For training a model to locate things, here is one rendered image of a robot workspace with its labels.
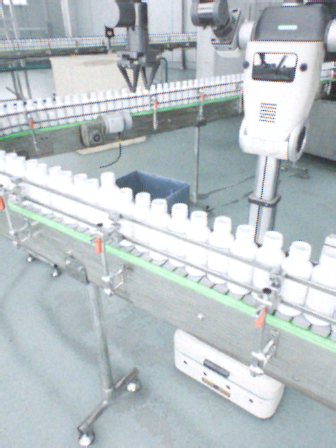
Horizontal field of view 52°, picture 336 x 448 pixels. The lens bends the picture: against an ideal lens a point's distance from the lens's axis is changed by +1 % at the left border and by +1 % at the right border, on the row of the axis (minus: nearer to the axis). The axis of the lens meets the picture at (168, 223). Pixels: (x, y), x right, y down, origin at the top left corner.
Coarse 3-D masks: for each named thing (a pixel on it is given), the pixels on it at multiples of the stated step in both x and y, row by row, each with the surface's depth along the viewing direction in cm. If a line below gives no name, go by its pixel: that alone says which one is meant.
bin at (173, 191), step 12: (120, 180) 159; (132, 180) 166; (144, 180) 167; (156, 180) 162; (168, 180) 158; (132, 192) 169; (156, 192) 165; (168, 192) 161; (180, 192) 147; (168, 204) 142
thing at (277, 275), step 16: (16, 176) 117; (0, 192) 113; (16, 192) 117; (0, 208) 115; (112, 224) 94; (16, 240) 121; (96, 240) 89; (112, 240) 96; (272, 272) 70; (112, 288) 99; (272, 288) 71; (256, 304) 68; (272, 304) 66; (256, 320) 68; (256, 336) 72; (272, 336) 76; (256, 352) 74; (272, 352) 78; (256, 368) 76
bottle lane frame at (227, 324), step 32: (0, 224) 136; (32, 224) 121; (64, 256) 117; (96, 256) 106; (128, 256) 96; (128, 288) 103; (160, 288) 93; (192, 288) 86; (192, 320) 91; (224, 320) 84; (224, 352) 89; (288, 352) 76; (320, 352) 71; (288, 384) 80; (320, 384) 74
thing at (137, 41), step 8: (128, 32) 87; (136, 32) 86; (144, 32) 87; (128, 40) 88; (136, 40) 87; (144, 40) 88; (128, 48) 89; (136, 48) 88; (144, 48) 89; (120, 56) 89; (136, 56) 87
